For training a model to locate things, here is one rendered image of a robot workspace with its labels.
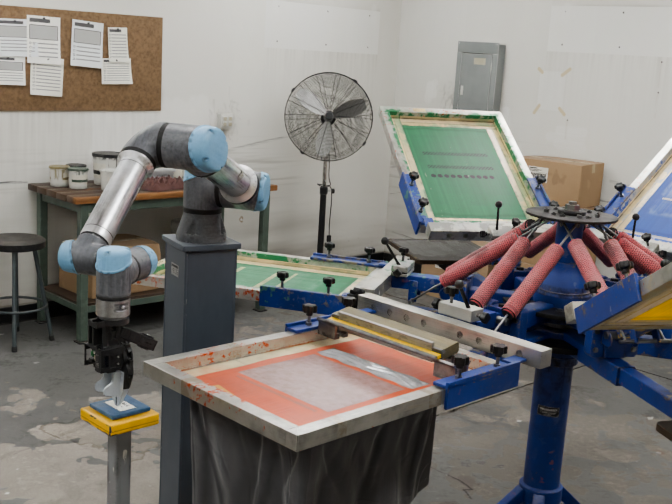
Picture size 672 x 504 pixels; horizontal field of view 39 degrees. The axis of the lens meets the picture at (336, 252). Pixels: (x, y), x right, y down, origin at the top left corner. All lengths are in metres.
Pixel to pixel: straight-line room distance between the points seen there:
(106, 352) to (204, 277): 0.78
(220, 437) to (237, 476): 0.10
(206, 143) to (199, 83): 4.38
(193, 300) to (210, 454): 0.57
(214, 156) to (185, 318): 0.64
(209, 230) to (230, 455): 0.76
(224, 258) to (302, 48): 4.61
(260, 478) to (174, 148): 0.83
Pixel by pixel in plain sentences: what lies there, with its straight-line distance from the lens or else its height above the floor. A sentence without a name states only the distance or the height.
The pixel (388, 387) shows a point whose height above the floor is 0.96.
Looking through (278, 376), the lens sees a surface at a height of 0.96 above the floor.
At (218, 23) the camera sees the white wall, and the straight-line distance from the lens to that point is 6.85.
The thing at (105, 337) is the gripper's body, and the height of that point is 1.14.
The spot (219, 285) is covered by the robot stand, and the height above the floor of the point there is 1.07.
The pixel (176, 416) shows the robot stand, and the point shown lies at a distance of 3.01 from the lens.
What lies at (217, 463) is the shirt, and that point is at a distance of 2.46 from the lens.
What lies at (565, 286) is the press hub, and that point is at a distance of 3.20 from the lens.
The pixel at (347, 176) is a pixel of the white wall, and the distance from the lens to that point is 7.82.
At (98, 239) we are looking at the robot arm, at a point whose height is 1.32.
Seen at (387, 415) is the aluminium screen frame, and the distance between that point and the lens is 2.23.
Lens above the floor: 1.78
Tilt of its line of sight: 12 degrees down
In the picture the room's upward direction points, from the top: 4 degrees clockwise
